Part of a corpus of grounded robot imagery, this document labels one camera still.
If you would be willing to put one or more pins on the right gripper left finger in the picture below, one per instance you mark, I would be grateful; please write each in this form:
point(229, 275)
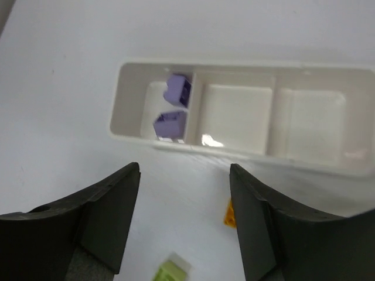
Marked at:
point(79, 237)

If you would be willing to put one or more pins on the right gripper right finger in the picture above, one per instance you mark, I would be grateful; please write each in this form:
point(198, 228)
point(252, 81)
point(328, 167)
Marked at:
point(282, 239)

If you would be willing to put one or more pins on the yellow-green base lego brick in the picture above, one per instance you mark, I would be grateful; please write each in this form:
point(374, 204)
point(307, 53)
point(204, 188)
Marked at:
point(173, 268)

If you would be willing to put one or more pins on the purple lego brick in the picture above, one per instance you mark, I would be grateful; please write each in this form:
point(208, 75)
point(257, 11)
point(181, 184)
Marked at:
point(178, 90)
point(170, 124)

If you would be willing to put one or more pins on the left white divided tray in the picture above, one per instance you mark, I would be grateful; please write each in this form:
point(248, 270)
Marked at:
point(308, 116)

